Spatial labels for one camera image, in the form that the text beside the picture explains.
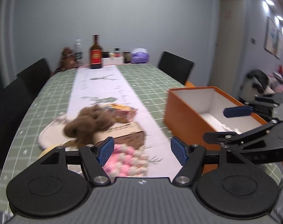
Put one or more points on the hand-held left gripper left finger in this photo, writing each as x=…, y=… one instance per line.
x=105, y=150

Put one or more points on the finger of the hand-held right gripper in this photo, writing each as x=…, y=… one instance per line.
x=225, y=137
x=237, y=112

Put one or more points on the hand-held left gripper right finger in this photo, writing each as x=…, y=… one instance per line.
x=178, y=150

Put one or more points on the brown teddy bear plush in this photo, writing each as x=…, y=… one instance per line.
x=85, y=123

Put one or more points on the orange storage box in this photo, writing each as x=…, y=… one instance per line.
x=185, y=116

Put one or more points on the grey chair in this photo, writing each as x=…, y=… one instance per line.
x=248, y=91

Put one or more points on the pink white pompom plush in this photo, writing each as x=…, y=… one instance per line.
x=127, y=161

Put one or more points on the small cardboard box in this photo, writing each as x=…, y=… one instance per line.
x=125, y=133

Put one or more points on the black jacket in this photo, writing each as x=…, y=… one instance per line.
x=258, y=77

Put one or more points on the clear-wrapped snack packet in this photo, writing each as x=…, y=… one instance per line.
x=122, y=112

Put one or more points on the pink clutter pile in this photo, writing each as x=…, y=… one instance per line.
x=280, y=78

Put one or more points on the white crumpled cloth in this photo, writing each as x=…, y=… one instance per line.
x=50, y=133

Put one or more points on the beige round object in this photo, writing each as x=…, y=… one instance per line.
x=45, y=152

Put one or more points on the white deer print table runner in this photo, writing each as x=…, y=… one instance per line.
x=104, y=88

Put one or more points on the cream door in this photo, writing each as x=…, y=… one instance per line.
x=227, y=46

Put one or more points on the black dining chair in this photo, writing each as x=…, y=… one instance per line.
x=8, y=116
x=35, y=74
x=175, y=66

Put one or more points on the green checked tablecloth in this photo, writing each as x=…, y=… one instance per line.
x=50, y=93

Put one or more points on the white rectangular box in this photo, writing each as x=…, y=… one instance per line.
x=112, y=61

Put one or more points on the brown glass bottle red label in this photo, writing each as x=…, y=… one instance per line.
x=95, y=56

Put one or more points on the dark glass jar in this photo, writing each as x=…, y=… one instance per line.
x=126, y=57

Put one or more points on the dark squat jar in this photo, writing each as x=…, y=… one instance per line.
x=105, y=54

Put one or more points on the brown bear-shaped flask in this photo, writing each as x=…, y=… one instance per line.
x=68, y=59

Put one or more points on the small bottle red label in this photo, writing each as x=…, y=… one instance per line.
x=117, y=52

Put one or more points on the purple tissue pack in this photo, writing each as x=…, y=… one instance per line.
x=139, y=56

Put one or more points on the clear plastic water bottle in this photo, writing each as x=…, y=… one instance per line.
x=79, y=51

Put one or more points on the wall light switch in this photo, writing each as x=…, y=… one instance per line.
x=253, y=41

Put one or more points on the framed wall picture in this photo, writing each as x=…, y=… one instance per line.
x=272, y=37

